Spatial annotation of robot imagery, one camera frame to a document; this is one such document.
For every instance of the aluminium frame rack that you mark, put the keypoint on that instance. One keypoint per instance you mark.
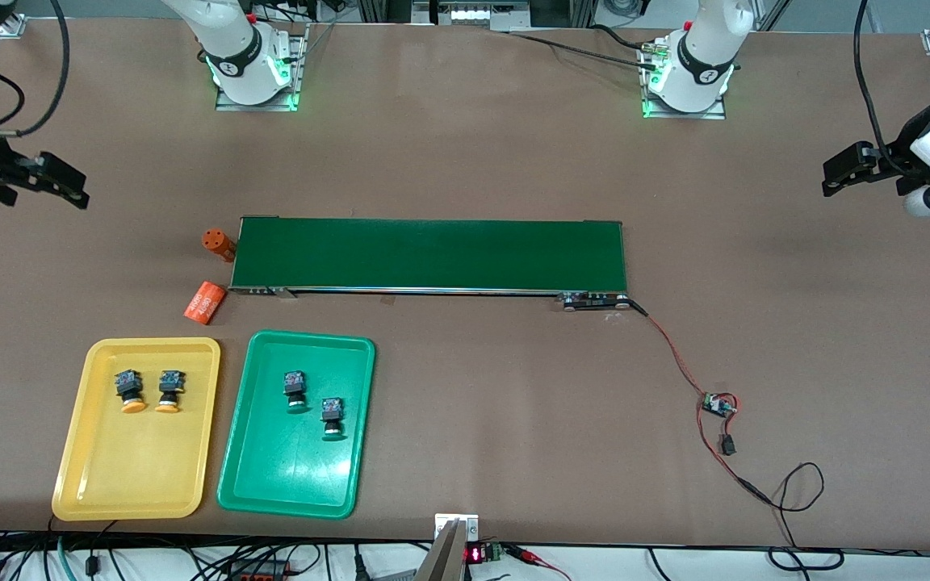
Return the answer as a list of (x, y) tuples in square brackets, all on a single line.
[(425, 8)]

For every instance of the orange printed cylinder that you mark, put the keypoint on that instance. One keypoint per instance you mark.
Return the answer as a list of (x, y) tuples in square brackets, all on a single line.
[(219, 244), (205, 303)]

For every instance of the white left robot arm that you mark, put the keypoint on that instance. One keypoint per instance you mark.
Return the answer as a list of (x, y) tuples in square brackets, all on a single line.
[(703, 56)]

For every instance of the grey metal bar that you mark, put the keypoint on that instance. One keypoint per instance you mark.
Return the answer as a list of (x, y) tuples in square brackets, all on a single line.
[(441, 561)]

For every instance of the red digit display module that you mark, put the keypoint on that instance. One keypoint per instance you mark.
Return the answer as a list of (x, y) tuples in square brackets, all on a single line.
[(477, 553)]

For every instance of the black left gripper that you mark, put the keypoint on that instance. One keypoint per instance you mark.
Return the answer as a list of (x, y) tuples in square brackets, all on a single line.
[(904, 158)]

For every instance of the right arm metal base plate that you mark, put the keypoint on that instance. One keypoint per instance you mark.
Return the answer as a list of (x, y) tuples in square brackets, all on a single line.
[(259, 106)]

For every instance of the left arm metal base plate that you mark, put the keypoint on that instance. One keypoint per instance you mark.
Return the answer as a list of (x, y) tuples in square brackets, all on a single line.
[(687, 115)]

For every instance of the silver metal bracket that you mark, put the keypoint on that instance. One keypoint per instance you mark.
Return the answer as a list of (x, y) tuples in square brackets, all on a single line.
[(457, 520)]

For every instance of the green conveyor belt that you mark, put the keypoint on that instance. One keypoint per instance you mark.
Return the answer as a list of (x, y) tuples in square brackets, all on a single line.
[(433, 254)]

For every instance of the yellow mushroom push button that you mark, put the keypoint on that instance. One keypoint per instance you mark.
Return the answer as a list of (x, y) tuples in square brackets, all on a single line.
[(169, 386), (130, 387)]

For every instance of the orange connector block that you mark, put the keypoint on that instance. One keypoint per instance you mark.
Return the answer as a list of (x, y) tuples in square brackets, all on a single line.
[(259, 571)]

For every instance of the red clip lead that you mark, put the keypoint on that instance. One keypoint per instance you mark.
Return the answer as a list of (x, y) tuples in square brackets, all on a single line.
[(529, 555)]

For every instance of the green mushroom push button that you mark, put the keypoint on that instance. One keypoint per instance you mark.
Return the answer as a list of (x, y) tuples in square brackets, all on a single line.
[(295, 386), (332, 415)]

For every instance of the small controller circuit board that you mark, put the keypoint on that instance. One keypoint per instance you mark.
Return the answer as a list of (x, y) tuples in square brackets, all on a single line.
[(717, 405)]

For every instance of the green plastic tray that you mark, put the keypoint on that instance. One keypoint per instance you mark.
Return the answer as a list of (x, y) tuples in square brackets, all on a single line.
[(295, 476)]

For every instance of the yellow plastic tray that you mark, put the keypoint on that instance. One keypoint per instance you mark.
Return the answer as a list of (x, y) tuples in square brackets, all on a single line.
[(138, 468)]

